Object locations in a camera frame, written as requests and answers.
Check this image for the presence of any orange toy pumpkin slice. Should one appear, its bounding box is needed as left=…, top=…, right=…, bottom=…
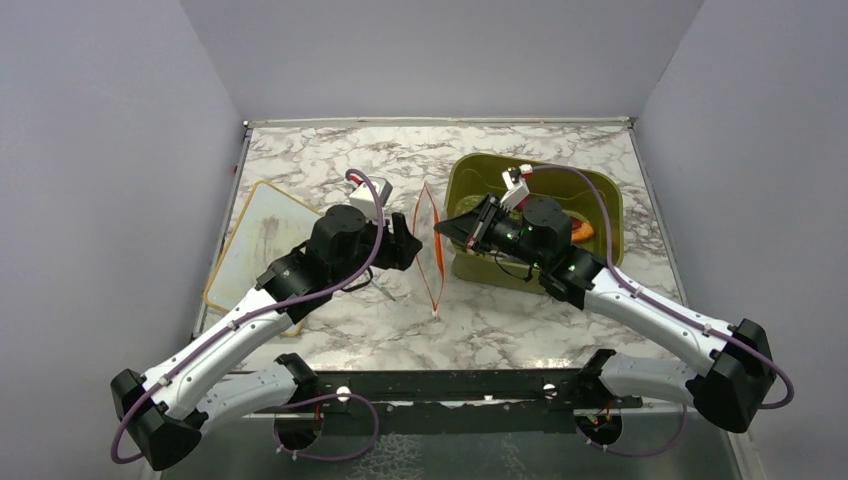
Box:
left=571, top=218, right=595, bottom=244

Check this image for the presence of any white cutting board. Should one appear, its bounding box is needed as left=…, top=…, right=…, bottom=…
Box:
left=203, top=181, right=320, bottom=315

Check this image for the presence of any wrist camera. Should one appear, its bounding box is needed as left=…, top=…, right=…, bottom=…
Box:
left=348, top=176, right=393, bottom=219
left=500, top=164, right=533, bottom=212

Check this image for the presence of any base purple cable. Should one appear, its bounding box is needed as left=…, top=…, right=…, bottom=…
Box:
left=273, top=388, right=384, bottom=463
left=574, top=404, right=690, bottom=460

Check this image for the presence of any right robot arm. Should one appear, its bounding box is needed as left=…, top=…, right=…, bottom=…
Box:
left=434, top=195, right=777, bottom=433

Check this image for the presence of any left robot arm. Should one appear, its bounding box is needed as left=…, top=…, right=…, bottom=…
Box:
left=110, top=205, right=422, bottom=471

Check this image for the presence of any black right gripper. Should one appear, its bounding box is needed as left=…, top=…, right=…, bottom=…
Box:
left=435, top=193, right=548, bottom=272

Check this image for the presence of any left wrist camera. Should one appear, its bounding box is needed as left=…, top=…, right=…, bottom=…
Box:
left=348, top=176, right=393, bottom=219

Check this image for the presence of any olive green plastic bin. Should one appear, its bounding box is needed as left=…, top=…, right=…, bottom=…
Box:
left=445, top=153, right=624, bottom=294

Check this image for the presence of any black base frame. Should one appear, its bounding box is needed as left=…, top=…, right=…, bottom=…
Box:
left=268, top=350, right=643, bottom=442

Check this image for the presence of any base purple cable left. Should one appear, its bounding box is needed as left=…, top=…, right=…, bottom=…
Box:
left=273, top=388, right=384, bottom=463

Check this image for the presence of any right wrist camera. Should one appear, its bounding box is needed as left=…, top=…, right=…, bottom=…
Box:
left=500, top=164, right=533, bottom=212

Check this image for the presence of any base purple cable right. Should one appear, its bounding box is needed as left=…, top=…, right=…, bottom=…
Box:
left=574, top=404, right=690, bottom=460

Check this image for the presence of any clear zip top bag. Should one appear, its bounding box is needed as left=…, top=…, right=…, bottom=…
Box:
left=411, top=182, right=445, bottom=318

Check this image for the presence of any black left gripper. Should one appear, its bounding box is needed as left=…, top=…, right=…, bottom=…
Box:
left=332, top=207, right=422, bottom=286

